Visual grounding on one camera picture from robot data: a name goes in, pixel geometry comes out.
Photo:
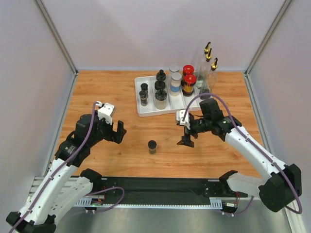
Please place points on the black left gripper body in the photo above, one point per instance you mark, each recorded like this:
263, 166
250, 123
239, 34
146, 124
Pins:
103, 132

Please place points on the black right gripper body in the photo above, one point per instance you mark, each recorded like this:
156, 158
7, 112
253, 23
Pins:
190, 130

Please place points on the oil bottle with dark sauce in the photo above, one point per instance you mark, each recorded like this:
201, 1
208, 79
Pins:
210, 77

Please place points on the clear oil bottle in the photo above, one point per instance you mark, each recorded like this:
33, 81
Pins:
204, 70

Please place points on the red-lid sauce jar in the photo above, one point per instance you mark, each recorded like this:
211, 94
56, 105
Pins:
187, 70
189, 83

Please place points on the tall bottle dark contents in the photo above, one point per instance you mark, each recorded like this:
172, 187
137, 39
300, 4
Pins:
201, 65

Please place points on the small black-cap spice bottle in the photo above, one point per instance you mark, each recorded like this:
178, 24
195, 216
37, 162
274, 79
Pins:
143, 95

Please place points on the tall jar white beads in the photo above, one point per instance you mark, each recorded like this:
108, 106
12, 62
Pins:
175, 84

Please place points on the black-lid glass jar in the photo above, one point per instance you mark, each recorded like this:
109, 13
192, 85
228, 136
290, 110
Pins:
159, 85

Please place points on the white-contents jar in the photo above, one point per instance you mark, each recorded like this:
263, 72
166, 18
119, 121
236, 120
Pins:
174, 69

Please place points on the black-knob lid glass jar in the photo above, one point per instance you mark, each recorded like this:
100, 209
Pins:
161, 75

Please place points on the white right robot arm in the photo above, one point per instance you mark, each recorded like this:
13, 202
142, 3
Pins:
279, 184

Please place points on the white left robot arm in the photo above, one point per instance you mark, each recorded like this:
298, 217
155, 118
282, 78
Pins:
44, 210

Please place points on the white divided tray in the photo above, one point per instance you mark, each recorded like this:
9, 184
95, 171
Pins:
173, 103

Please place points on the black base cloth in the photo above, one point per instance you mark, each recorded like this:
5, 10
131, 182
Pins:
160, 191

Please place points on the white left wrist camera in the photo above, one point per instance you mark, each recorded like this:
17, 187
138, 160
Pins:
106, 112

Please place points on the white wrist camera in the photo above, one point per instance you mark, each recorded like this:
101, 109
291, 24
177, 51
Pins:
106, 112
182, 118

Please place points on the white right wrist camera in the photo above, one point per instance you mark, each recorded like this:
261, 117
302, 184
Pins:
182, 118

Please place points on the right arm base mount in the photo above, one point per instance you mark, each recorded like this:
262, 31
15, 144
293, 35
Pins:
214, 188

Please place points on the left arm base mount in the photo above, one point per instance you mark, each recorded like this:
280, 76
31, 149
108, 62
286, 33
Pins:
109, 195

